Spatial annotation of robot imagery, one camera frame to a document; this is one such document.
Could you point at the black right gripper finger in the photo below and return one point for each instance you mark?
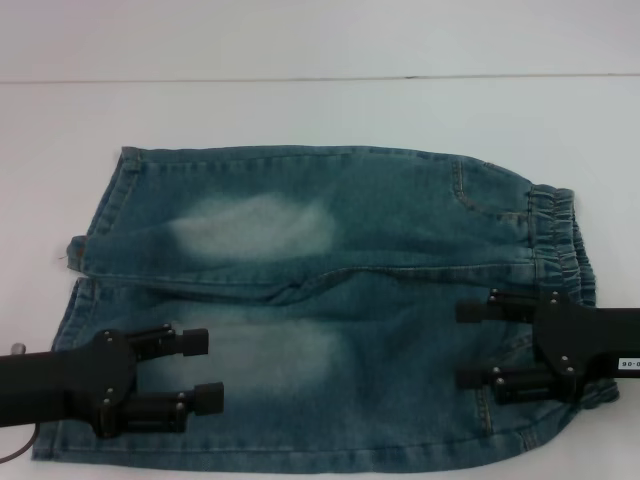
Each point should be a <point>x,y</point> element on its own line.
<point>500,311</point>
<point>525,390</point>

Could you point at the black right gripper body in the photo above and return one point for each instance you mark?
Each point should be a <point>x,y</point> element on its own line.
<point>590,340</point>

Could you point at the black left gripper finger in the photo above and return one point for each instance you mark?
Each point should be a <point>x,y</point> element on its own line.
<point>150,412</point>
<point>195,342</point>

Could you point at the white number label sticker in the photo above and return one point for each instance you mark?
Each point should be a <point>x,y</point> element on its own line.
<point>630,364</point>

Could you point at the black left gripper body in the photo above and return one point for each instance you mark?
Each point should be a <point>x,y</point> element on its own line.
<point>50,387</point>

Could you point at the blue denim shorts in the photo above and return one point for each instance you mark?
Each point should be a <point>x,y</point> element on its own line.
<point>350,225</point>

